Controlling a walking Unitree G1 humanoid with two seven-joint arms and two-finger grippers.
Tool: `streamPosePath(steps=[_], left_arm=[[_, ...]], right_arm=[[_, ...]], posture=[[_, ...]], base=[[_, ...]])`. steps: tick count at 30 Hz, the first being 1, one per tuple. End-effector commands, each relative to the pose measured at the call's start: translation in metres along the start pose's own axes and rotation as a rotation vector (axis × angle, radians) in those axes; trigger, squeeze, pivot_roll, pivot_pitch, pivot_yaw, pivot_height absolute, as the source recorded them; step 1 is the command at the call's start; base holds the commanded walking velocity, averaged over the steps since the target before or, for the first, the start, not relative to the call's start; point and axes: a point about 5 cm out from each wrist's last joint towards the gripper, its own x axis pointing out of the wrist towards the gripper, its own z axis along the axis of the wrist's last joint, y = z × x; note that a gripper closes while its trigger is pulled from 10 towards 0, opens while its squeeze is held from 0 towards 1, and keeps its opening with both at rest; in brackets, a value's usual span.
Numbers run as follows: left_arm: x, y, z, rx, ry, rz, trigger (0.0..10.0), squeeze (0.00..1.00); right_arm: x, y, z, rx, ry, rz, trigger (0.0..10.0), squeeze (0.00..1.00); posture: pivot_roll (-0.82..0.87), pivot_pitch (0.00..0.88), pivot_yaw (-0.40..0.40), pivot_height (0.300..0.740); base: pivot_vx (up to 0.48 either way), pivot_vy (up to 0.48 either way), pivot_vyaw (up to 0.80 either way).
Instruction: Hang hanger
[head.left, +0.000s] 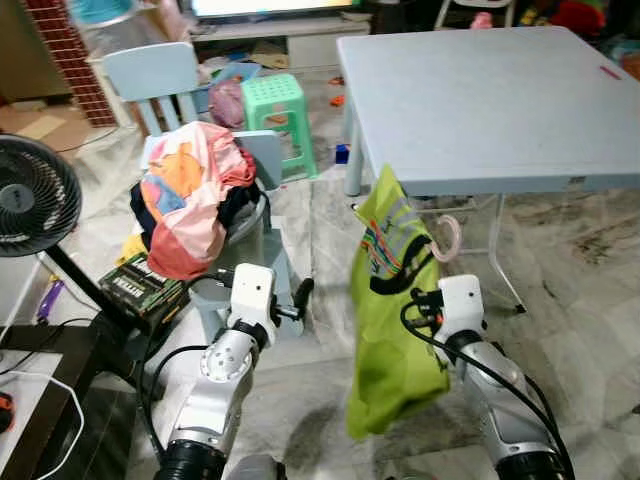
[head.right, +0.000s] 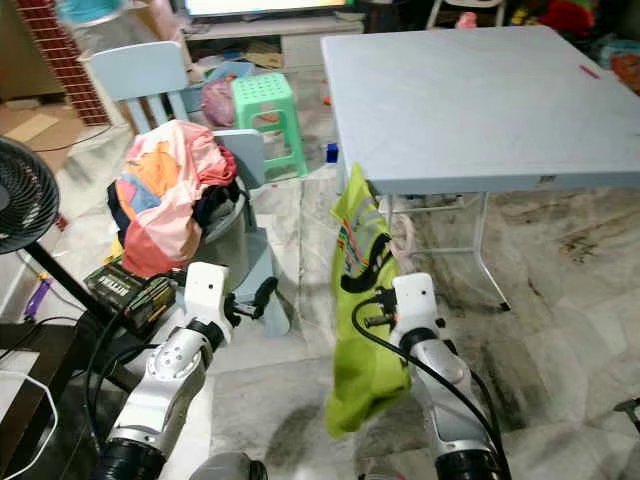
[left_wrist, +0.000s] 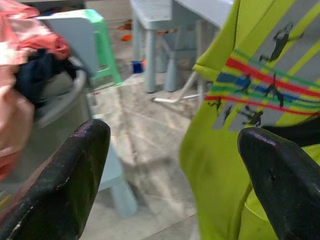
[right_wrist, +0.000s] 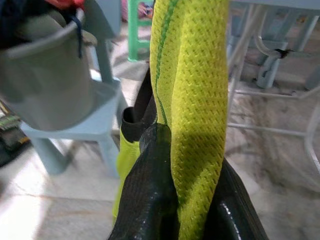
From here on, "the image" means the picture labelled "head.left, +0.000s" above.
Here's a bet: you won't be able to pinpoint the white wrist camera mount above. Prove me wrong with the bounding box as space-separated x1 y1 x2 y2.
228 263 277 331
437 275 488 339

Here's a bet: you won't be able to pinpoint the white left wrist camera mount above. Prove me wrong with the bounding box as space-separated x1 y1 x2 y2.
228 263 277 331

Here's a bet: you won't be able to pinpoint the small purple object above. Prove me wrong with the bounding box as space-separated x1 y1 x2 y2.
38 280 64 323

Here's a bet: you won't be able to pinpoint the flat cardboard piece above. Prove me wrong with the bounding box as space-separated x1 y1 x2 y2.
0 105 71 141

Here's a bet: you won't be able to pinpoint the red crumpled garment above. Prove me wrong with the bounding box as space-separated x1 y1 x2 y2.
232 148 259 189

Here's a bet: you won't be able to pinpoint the pink plastic hanger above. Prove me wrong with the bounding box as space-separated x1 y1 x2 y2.
430 215 463 263

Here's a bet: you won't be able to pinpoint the lime green shirt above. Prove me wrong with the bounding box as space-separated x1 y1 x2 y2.
345 165 451 441

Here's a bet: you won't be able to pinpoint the yellow cloth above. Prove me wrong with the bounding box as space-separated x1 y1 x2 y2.
120 235 151 266

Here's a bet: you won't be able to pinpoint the red brick pillar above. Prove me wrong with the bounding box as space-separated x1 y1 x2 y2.
22 0 118 128

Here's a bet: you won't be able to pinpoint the red plush toy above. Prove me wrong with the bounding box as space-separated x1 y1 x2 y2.
548 0 608 38

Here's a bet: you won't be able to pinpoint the pink orange printed garment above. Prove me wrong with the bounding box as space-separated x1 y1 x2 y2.
135 122 251 281

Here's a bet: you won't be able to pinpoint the light blue child chair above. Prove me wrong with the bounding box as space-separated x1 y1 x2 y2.
103 42 206 136
140 130 306 341

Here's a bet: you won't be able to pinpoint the black floor fan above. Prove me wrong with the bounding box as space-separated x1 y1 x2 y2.
0 135 141 346

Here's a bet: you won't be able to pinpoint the light grey-blue plastic table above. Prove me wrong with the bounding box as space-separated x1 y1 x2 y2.
337 25 640 313

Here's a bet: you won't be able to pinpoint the green plastic stool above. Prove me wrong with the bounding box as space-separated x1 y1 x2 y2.
240 73 318 183

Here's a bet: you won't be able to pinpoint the green black battery box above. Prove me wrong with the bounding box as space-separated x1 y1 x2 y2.
98 252 191 323

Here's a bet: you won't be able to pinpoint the television screen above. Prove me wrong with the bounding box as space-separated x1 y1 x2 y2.
190 0 361 19

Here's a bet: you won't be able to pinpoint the dark wooden table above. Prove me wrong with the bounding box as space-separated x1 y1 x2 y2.
0 318 113 480

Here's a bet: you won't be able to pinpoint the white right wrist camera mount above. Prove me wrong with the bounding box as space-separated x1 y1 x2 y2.
437 275 488 339

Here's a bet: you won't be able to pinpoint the black crumpled clothes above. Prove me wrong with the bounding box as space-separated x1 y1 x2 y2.
130 183 263 248

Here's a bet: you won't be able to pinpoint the white television cabinet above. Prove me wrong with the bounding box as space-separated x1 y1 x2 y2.
190 15 346 71

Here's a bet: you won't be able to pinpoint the pink mesh bag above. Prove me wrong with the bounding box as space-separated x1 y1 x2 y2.
208 78 247 129

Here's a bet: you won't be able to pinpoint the grey left robot leg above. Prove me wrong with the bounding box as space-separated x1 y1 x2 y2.
228 455 286 480

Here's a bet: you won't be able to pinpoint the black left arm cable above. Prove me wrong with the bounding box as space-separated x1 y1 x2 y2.
138 340 213 466

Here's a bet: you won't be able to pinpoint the grey metal basin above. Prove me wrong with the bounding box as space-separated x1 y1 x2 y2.
215 195 273 271

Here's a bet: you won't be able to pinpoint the white cable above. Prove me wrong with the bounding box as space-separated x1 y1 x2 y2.
0 370 86 480

